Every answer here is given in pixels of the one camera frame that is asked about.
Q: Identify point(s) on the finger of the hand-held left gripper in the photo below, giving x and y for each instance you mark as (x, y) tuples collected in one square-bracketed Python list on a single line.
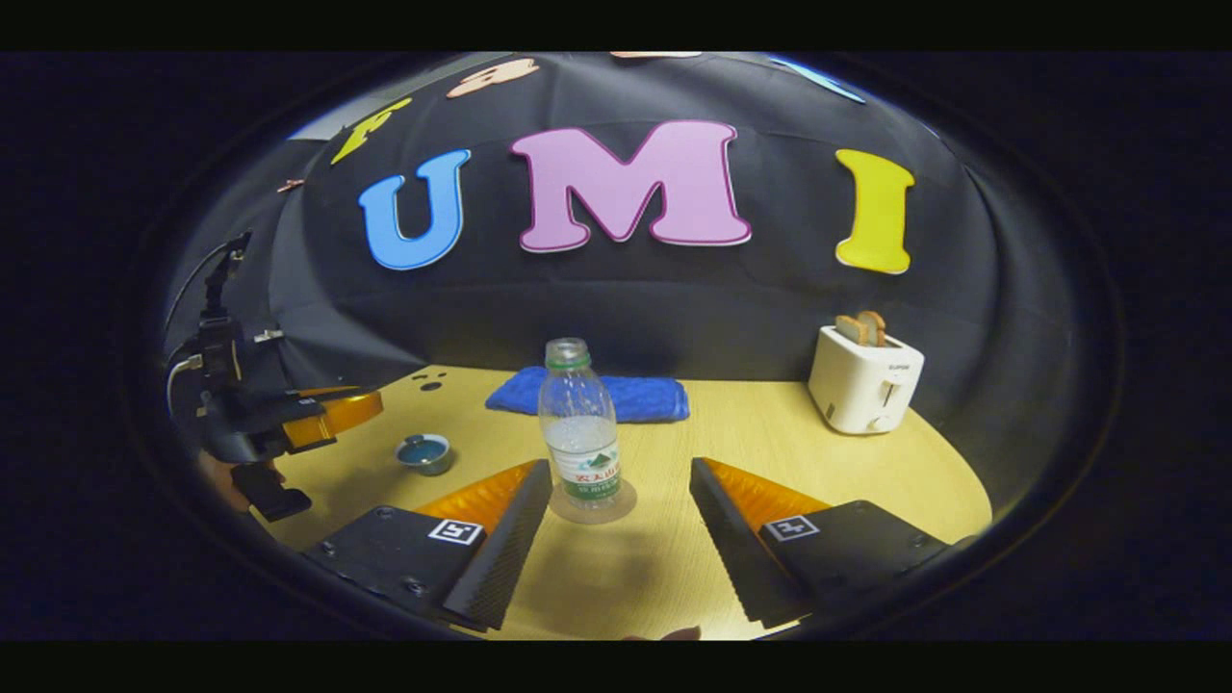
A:
[(318, 395), (337, 419)]

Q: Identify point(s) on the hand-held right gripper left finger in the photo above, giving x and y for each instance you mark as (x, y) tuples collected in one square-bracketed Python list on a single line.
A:
[(505, 558)]

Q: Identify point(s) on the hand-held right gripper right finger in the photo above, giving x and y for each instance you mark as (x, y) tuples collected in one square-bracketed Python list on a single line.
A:
[(731, 558)]

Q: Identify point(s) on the blue teacup lid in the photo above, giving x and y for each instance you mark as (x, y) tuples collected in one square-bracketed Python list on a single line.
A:
[(424, 445)]

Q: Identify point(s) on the white teacup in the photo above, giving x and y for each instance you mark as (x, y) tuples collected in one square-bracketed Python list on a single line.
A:
[(423, 467)]

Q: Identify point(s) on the clear plastic water bottle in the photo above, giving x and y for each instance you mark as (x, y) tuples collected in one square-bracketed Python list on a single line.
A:
[(577, 423)]

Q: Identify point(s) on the white cloth clip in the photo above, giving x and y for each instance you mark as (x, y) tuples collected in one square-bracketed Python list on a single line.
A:
[(269, 336)]

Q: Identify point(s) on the blue towel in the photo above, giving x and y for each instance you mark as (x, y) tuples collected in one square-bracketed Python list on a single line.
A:
[(645, 399)]

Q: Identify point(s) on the white toaster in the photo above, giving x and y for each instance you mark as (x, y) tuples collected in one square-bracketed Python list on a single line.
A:
[(857, 385)]

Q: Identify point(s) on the black backdrop cloth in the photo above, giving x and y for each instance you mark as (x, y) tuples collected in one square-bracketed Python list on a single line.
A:
[(674, 308)]

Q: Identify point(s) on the toasted bread slice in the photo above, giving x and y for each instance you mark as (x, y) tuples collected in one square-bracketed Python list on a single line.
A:
[(874, 327), (849, 329)]

